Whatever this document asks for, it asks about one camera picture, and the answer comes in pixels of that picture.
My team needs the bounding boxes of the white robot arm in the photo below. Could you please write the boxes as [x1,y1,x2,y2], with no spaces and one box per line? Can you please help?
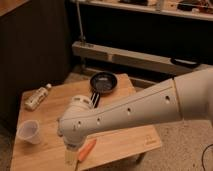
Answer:
[57,68,213,154]

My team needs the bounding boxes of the clear plastic cup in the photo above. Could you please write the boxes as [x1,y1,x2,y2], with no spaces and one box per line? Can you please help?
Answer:
[16,120,41,144]

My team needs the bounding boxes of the white plastic bottle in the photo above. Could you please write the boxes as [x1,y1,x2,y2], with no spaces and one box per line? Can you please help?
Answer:
[24,83,52,111]

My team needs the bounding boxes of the black frying pan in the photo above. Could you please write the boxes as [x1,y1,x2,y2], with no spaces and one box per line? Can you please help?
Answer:
[90,72,117,108]

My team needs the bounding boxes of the metal shelf beam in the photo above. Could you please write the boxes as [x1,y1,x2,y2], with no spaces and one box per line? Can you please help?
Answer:
[72,41,211,75]

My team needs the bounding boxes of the dark wooden cabinet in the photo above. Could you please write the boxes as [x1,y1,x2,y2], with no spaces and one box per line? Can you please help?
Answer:
[0,0,70,129]

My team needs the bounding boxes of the metal shelf post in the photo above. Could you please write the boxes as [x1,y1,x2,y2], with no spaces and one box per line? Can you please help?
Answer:
[76,0,85,44]

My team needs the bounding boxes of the black cable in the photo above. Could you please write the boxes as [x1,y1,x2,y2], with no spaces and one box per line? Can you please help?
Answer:
[201,143,213,171]

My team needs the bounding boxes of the black handle on shelf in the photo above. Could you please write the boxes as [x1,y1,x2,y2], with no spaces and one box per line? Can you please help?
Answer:
[170,58,201,69]

